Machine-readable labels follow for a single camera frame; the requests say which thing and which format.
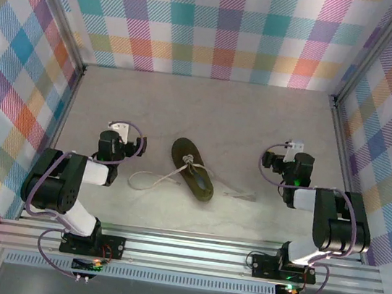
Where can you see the olive green shoe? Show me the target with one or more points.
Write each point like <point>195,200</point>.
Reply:
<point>184,149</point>

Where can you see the aluminium table edge rail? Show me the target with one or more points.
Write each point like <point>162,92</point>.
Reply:
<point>58,127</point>
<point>344,157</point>

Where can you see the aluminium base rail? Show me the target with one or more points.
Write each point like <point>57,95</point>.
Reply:
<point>184,253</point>

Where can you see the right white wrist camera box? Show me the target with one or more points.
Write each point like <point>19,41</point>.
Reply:
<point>292,151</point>

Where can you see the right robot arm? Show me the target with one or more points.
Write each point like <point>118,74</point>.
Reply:
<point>337,232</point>

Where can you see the white shoelace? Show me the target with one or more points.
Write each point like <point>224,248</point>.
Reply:
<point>187,159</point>

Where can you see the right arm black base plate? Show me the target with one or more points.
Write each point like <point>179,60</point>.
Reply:
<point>263,266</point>

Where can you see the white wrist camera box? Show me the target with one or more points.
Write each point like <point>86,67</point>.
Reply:
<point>292,151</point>
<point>121,130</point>

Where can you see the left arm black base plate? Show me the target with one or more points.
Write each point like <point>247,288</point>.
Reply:
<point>116,247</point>

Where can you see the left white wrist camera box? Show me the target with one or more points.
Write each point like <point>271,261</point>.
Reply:
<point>121,130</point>

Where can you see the aluminium frame post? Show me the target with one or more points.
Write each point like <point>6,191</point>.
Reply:
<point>60,11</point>
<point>371,51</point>

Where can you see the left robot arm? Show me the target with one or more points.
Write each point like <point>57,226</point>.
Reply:
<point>47,192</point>

